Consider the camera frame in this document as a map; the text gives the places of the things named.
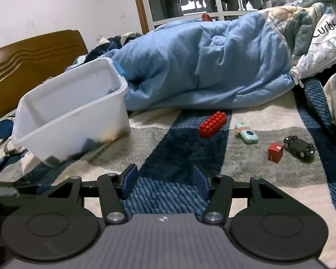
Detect red long building block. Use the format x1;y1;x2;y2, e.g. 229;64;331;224
198;111;227;139

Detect black toy car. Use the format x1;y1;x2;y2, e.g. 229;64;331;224
283;135;316;160

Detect teal toy figure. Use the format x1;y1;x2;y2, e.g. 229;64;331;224
235;122;258;144

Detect blue patterned pillow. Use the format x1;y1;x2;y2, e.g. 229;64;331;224
0;112;15;144

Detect small red cube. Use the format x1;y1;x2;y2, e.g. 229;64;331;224
268;143;283;163

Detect checkered blue grey blanket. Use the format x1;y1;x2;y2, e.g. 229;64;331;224
0;67;336;268

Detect white plastic bin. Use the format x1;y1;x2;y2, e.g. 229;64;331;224
11;58;130;166

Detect wooden headboard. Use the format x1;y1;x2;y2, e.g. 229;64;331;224
0;30;88;118

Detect light blue duvet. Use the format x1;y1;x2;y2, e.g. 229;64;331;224
106;12;294;111

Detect red bag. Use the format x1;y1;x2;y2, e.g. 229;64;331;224
201;13;213;22

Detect patterned white quilt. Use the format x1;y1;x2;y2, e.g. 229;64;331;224
260;0;336;86

